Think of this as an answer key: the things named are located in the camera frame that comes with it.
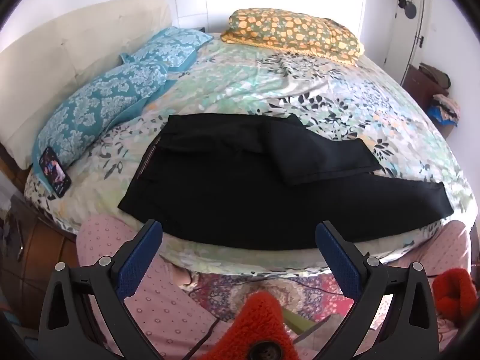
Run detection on cream padded headboard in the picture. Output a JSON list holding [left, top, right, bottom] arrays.
[[0, 0, 173, 169]]

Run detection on white door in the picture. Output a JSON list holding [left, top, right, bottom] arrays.
[[384, 0, 432, 87]]

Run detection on patterned red rug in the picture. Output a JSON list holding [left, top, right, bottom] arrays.
[[195, 270, 361, 331]]

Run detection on black smartphone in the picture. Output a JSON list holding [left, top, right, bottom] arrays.
[[38, 146, 72, 199]]

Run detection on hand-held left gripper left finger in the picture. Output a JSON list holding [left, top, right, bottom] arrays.
[[38, 219, 177, 360]]

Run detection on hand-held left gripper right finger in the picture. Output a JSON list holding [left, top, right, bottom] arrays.
[[315, 220, 439, 360]]

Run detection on bed with floral sheet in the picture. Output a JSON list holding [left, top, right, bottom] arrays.
[[23, 39, 479, 274]]

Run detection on brown wooden dresser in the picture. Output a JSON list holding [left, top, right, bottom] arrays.
[[407, 64, 456, 139]]

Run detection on person's left leg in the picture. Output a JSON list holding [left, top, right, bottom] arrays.
[[76, 215, 241, 360]]

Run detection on large teal damask pillow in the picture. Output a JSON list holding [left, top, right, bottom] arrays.
[[32, 62, 179, 196]]

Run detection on small teal damask pillow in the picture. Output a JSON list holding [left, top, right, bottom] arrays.
[[120, 27, 214, 72]]

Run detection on olive folded cloth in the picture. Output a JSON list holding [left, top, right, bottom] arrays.
[[420, 62, 451, 89]]

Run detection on stack of colourful folded clothes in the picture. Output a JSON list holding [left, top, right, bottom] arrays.
[[427, 94, 462, 125]]

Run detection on black hat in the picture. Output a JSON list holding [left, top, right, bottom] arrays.
[[397, 0, 419, 19]]

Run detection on brown wooden nightstand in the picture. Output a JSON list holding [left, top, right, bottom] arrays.
[[0, 195, 79, 331]]

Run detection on brown wooden bed frame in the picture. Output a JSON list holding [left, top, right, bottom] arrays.
[[0, 144, 27, 196]]

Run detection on black pants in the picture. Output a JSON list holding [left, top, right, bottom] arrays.
[[117, 113, 454, 251]]

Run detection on person's right forearm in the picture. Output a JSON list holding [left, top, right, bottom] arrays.
[[431, 268, 480, 327]]

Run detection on yellow floral folded blanket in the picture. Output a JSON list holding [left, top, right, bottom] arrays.
[[220, 7, 365, 64]]

